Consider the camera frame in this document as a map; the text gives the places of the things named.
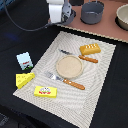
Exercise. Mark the wooden handled toy fork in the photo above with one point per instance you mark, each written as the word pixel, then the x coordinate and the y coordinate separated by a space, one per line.
pixel 66 81

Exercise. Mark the orange toy bread loaf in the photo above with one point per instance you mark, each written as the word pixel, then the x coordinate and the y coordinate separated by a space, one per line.
pixel 90 49

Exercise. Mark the round wooden plate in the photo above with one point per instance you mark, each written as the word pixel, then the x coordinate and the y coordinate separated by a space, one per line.
pixel 69 66

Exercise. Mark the grey toy stock pot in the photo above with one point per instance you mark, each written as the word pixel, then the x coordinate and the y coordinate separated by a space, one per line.
pixel 91 12

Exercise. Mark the beige woven placemat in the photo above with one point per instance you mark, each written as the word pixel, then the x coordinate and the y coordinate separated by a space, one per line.
pixel 71 104

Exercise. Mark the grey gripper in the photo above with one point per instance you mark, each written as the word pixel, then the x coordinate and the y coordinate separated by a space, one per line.
pixel 59 13

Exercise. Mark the wooden handled toy knife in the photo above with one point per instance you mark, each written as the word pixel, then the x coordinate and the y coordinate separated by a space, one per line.
pixel 80 56

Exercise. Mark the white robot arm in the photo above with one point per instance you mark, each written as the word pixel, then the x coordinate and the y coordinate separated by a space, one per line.
pixel 56 2

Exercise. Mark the yellow toy butter box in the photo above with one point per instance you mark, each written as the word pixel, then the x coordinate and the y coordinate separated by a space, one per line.
pixel 50 92

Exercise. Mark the beige toy bowl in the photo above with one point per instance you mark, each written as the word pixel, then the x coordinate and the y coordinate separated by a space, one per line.
pixel 122 15

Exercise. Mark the light blue milk carton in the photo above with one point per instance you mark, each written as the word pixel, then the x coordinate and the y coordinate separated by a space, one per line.
pixel 24 61

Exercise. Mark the yellow toy cheese wedge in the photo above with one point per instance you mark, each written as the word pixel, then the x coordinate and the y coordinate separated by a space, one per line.
pixel 23 79

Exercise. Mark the grey toy saucepan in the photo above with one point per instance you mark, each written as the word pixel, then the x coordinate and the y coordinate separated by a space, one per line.
pixel 68 20

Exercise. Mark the pink toy stove board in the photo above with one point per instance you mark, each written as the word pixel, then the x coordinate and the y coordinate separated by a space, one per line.
pixel 107 27

